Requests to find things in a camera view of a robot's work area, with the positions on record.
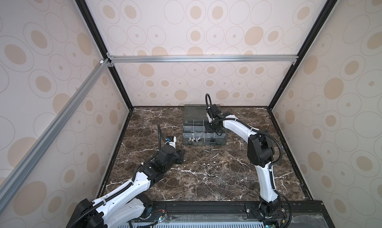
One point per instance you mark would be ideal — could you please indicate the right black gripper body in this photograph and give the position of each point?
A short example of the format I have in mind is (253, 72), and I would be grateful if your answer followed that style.
(212, 126)

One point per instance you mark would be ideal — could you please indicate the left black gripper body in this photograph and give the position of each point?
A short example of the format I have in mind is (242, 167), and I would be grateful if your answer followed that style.
(177, 158)

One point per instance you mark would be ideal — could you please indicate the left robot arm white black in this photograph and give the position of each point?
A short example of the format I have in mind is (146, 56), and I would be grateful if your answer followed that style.
(127, 202)

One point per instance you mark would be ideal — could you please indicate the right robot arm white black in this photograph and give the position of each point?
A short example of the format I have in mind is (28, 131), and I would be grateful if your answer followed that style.
(263, 151)

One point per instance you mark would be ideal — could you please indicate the clear plastic organizer box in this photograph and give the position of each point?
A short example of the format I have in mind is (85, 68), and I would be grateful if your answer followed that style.
(195, 117)

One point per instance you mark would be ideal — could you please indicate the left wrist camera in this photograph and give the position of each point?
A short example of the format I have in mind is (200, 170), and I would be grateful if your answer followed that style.
(171, 140)

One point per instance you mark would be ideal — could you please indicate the horizontal aluminium rail back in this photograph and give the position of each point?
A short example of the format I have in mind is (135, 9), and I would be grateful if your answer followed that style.
(203, 59)

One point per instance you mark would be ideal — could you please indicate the diagonal aluminium rail left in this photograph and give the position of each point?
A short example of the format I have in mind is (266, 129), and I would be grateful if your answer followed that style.
(31, 159)

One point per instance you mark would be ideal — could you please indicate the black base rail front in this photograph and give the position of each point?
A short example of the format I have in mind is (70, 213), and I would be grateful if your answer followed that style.
(294, 214)

